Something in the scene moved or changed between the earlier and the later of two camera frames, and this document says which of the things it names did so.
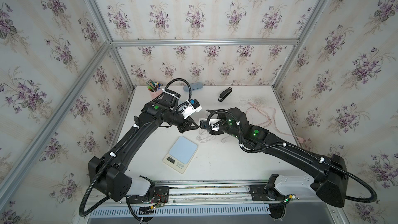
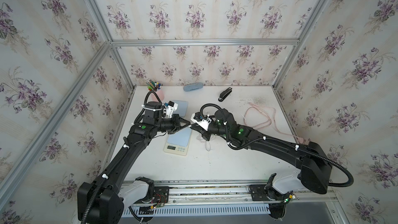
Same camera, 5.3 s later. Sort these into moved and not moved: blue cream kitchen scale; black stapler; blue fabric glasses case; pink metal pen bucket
Moved: blue cream kitchen scale
Not moved: pink metal pen bucket; black stapler; blue fabric glasses case
